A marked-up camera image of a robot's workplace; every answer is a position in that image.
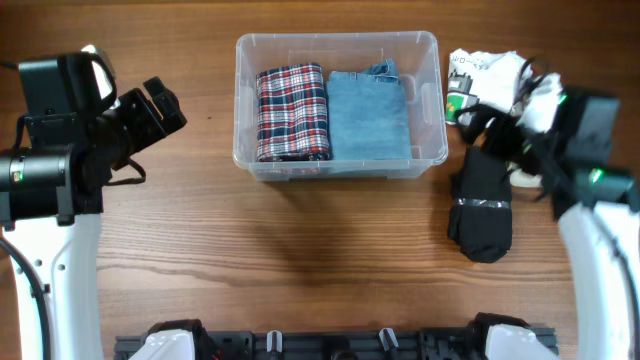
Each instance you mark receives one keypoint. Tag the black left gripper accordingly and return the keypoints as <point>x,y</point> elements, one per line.
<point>153,128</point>

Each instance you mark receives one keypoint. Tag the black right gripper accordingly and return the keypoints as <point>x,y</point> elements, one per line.
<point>502,125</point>

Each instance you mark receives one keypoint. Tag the white printed t-shirt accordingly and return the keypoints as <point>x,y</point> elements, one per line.
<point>483,78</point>

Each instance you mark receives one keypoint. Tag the cream sweatshirt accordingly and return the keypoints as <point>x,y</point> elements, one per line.
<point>538,115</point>

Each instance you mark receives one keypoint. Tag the black garment with tape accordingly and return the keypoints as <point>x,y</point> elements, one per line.
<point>480,219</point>

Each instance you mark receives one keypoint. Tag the blue denim jeans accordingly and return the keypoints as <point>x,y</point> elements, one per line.
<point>368,114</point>

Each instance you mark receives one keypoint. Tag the red plaid shirt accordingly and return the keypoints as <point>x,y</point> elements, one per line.
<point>293,122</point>

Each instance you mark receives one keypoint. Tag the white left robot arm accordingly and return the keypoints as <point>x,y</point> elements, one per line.
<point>77,131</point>

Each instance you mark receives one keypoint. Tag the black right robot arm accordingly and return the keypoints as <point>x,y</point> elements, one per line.
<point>596,208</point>

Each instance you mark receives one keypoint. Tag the clear plastic storage bin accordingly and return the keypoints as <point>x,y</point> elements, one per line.
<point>414,52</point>

